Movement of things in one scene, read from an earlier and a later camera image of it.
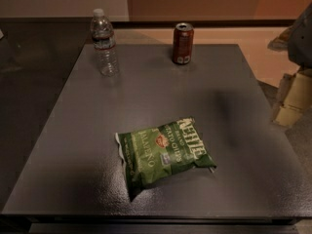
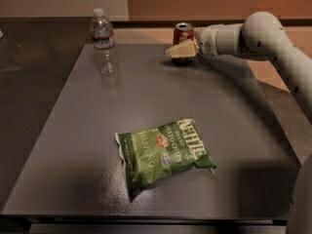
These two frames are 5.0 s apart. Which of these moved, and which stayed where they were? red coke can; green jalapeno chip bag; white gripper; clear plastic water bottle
Moved: white gripper
Stayed: red coke can; clear plastic water bottle; green jalapeno chip bag
